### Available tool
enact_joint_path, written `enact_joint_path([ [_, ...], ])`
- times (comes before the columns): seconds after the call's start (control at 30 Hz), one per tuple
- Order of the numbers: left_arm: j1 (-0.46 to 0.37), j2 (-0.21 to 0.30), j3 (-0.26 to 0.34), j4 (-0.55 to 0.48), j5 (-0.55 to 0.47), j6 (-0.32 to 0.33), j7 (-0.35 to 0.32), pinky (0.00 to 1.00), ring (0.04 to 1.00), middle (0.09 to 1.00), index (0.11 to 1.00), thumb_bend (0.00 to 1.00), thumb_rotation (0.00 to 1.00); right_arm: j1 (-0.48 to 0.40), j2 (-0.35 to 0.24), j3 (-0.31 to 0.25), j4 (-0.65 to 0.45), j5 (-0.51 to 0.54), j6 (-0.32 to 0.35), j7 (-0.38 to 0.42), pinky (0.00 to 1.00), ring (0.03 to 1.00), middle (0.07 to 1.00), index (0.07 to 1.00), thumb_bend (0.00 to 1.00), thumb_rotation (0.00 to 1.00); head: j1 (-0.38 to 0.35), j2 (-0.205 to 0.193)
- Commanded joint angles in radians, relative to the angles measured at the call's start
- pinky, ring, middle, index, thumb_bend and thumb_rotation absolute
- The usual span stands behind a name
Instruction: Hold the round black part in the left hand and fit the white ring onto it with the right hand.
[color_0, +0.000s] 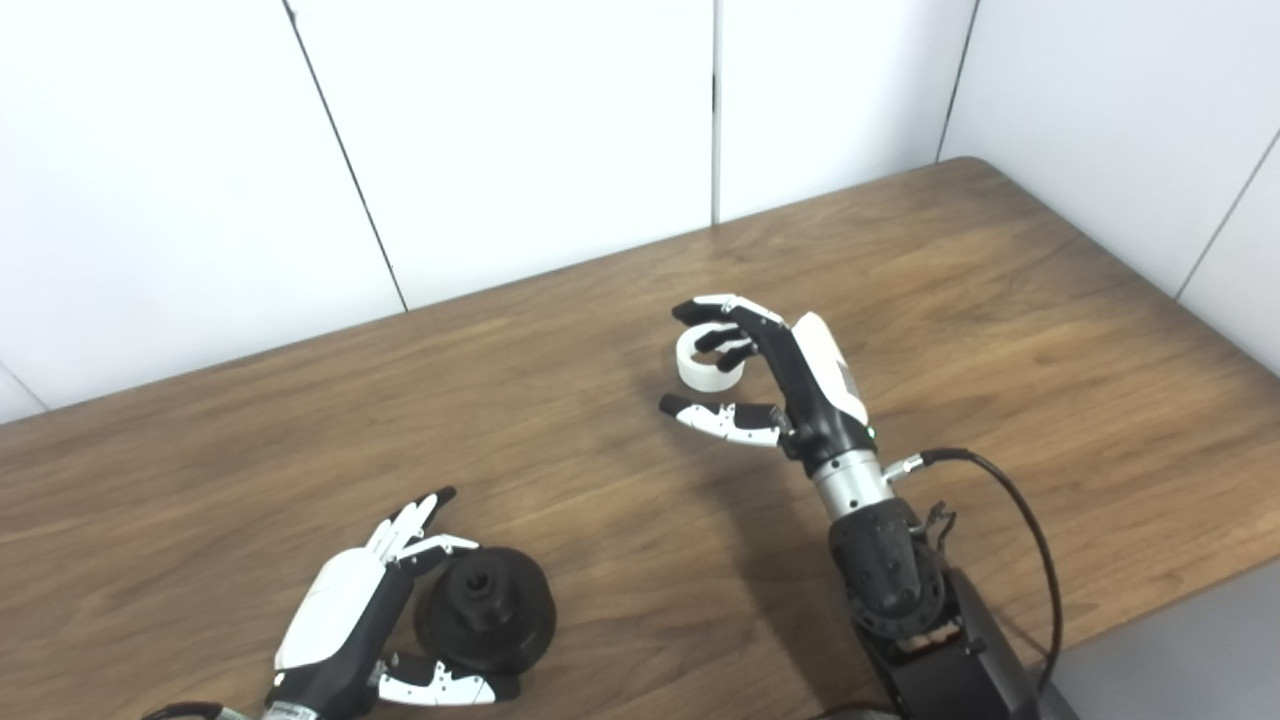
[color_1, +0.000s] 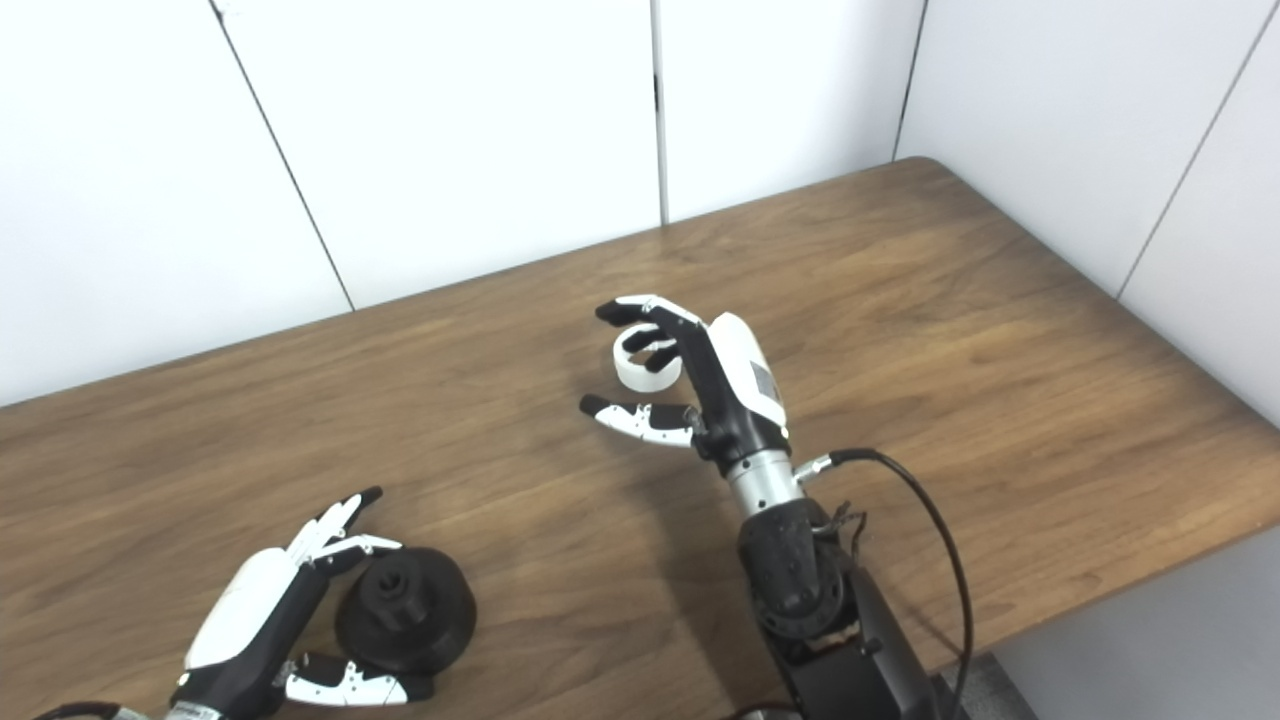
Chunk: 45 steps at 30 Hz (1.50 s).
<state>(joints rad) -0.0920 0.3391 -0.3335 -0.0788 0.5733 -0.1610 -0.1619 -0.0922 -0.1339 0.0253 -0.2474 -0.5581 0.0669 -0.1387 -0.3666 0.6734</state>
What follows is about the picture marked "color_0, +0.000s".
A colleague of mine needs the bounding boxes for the thin left arm wire bundle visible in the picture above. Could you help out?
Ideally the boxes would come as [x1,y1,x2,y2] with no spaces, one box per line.
[913,503,959,557]

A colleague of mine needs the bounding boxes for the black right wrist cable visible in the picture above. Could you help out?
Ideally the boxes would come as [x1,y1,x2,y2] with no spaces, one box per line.
[883,448,1063,701]

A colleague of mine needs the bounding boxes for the white toothed ring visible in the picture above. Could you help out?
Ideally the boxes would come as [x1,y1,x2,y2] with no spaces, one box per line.
[676,322,749,392]

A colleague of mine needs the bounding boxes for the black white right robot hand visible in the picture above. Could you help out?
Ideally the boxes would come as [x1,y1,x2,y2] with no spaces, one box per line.
[659,294,879,469]

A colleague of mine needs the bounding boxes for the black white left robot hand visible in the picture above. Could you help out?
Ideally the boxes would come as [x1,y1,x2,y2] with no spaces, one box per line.
[272,487,521,713]

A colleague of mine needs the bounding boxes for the round black stepped part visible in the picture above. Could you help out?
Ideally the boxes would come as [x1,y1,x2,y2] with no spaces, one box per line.
[415,546,557,677]

